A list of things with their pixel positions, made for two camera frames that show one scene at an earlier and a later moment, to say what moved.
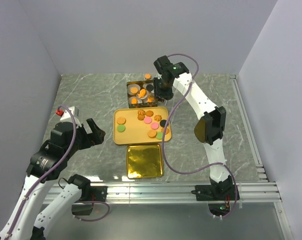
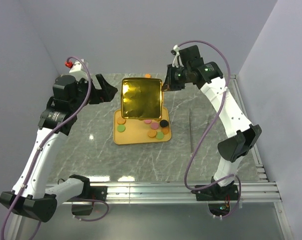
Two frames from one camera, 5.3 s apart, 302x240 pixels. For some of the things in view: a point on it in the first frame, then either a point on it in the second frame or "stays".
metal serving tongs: (165, 101) -> (190, 130)
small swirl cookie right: (167, 130) stays
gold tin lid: (144, 160) -> (141, 98)
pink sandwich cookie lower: (155, 125) stays
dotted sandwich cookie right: (152, 133) stays
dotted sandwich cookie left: (121, 120) stays
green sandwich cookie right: (159, 135) stays
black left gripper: (91, 139) -> (106, 94)
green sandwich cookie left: (121, 128) stays
